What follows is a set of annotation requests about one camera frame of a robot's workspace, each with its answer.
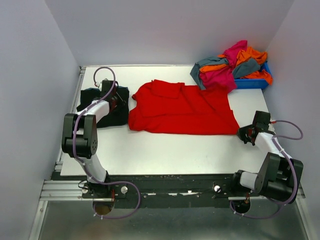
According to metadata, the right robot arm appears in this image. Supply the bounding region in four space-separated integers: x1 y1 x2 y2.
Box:
230 110 304 205

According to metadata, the red t-shirt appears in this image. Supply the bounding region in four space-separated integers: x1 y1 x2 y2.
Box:
128 79 239 135

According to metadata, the magenta t-shirt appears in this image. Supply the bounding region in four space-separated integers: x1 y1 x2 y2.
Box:
198 40 250 92

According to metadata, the grey-blue t-shirt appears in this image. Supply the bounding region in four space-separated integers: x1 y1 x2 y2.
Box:
190 56 261 92

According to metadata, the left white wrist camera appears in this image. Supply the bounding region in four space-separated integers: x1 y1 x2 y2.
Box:
96 81 103 92

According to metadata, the black t-shirt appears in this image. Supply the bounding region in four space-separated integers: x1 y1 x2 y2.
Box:
76 90 129 129

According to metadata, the orange t-shirt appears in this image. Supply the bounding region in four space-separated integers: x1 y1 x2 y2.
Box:
199 46 274 86

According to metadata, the blue plastic bin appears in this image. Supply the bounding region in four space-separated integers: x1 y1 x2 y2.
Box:
234 61 273 90

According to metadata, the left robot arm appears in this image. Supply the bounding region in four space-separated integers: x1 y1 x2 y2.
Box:
61 79 130 198

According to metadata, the blue t-shirt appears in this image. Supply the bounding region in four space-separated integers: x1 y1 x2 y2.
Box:
81 86 129 92

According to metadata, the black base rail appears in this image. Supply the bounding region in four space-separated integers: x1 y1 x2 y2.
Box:
82 174 250 209

